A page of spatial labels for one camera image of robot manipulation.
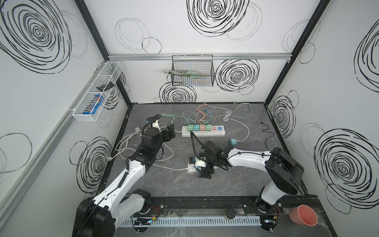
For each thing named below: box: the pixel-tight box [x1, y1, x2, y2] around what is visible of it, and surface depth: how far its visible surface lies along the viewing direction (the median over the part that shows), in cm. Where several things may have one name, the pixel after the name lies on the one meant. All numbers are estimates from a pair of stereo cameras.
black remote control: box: [96, 81, 115, 92], surface depth 81 cm
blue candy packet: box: [82, 94, 105, 115], surface depth 72 cm
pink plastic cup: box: [289, 204, 319, 227], surface depth 65 cm
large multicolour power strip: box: [181, 124, 227, 138], surface depth 101 cm
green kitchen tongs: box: [162, 70, 202, 79], surface depth 91 cm
